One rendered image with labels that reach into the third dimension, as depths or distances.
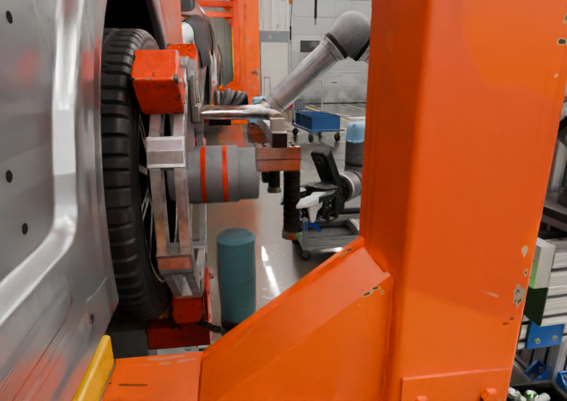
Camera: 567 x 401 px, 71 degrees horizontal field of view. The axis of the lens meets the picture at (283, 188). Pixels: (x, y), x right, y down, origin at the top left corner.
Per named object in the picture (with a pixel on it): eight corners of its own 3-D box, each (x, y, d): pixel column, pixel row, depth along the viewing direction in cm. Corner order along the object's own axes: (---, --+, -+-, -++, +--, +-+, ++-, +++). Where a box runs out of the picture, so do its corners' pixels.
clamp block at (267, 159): (254, 166, 84) (254, 141, 83) (297, 165, 85) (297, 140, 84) (256, 172, 79) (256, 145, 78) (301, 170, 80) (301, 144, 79)
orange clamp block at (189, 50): (170, 87, 109) (170, 59, 111) (199, 87, 110) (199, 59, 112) (165, 72, 102) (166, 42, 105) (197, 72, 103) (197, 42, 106)
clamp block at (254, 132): (247, 140, 116) (246, 121, 115) (278, 139, 118) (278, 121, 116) (248, 143, 112) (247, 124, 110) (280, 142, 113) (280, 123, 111)
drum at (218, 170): (176, 194, 106) (172, 142, 102) (257, 192, 108) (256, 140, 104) (169, 213, 92) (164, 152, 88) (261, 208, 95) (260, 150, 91)
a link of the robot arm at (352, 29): (385, 29, 116) (261, 141, 126) (377, 32, 127) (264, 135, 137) (359, -3, 114) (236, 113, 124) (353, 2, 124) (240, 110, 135)
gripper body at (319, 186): (326, 224, 90) (352, 210, 100) (327, 188, 88) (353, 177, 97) (299, 218, 95) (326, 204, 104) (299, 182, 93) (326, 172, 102)
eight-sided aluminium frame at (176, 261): (189, 235, 130) (176, 60, 115) (209, 235, 131) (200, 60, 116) (164, 344, 79) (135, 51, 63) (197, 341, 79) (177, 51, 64)
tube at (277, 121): (192, 122, 93) (190, 75, 90) (275, 121, 95) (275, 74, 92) (185, 133, 76) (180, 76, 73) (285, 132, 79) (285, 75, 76)
